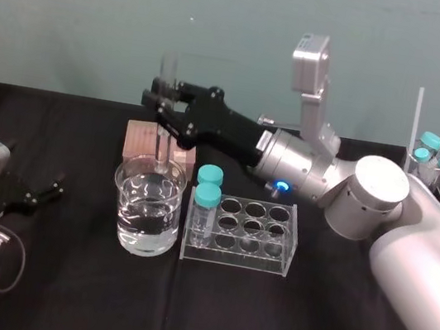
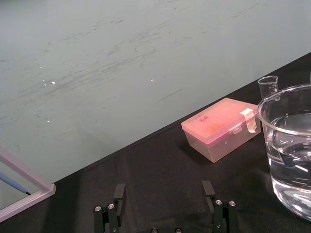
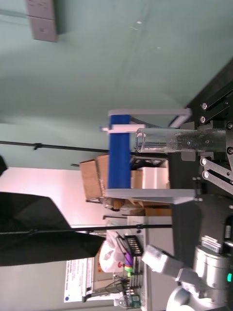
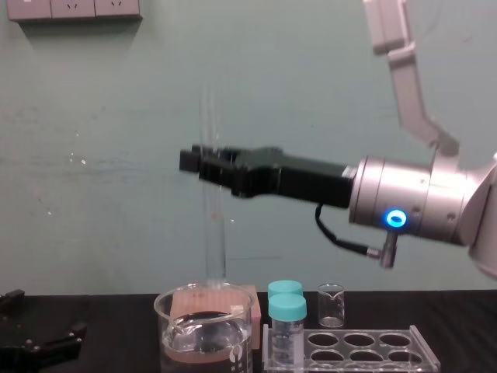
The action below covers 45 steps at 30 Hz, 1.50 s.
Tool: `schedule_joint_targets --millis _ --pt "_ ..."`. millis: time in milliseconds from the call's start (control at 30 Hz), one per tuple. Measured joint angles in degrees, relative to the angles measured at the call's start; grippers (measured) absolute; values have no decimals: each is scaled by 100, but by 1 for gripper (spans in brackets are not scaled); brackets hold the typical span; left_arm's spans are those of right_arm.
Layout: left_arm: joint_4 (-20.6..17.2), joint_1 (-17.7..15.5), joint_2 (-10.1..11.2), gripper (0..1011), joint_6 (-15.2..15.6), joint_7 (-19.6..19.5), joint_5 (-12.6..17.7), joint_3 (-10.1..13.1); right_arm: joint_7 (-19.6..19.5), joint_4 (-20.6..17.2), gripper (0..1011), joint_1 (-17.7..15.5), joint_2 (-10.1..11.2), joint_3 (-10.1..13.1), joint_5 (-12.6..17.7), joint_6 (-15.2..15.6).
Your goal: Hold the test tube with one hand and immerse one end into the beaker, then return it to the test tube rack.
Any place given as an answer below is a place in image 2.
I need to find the pink translucent plastic box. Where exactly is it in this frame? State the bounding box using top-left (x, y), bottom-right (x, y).
top-left (181, 98), bottom-right (262, 164)

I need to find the beige tape strip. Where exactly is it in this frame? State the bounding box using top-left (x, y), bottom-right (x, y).
top-left (240, 108), bottom-right (258, 134)

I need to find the pale wall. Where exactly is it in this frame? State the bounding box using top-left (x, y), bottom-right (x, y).
top-left (0, 0), bottom-right (311, 211)

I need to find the large glass beaker with water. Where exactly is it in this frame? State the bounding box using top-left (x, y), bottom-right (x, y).
top-left (257, 83), bottom-right (311, 222)

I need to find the small clear glass beaker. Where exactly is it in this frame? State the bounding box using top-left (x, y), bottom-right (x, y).
top-left (257, 76), bottom-right (279, 100)

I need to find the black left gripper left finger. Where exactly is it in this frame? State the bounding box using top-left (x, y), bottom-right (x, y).
top-left (93, 183), bottom-right (126, 233)

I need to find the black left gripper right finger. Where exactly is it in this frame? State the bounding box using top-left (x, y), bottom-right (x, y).
top-left (201, 180), bottom-right (240, 233)

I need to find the black table cloth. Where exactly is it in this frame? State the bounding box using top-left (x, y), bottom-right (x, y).
top-left (0, 51), bottom-right (311, 233)

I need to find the blue pipette with dark tip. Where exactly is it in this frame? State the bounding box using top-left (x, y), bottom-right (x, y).
top-left (0, 171), bottom-right (32, 195)

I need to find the white framed clear stand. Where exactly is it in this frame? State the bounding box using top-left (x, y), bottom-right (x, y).
top-left (0, 146), bottom-right (57, 223)

